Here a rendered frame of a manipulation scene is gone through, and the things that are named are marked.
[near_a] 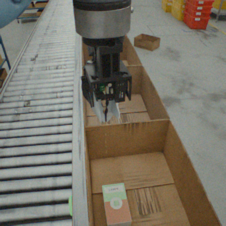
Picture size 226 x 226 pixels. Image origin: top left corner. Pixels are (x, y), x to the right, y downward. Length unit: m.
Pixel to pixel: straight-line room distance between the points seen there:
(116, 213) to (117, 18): 0.52
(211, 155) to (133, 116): 1.30
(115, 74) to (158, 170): 0.49
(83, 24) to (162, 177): 0.59
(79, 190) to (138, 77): 0.61
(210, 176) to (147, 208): 1.33
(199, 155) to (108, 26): 1.87
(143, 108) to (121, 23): 0.73
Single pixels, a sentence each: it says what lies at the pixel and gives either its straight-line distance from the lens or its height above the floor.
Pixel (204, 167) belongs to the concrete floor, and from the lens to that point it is 2.03.
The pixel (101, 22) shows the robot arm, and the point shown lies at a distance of 0.32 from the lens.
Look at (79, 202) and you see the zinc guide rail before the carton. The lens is 0.72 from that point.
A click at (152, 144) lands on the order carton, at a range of 0.80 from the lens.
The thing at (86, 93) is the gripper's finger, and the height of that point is 1.28.
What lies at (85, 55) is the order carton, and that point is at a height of 0.94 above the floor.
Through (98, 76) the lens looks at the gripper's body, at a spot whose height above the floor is 1.34.
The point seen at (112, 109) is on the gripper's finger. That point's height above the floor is 1.23.
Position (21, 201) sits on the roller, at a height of 0.74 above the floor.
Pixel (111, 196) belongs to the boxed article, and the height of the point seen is 0.92.
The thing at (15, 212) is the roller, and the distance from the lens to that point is 0.92.
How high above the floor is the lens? 1.52
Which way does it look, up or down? 40 degrees down
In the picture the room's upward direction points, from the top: straight up
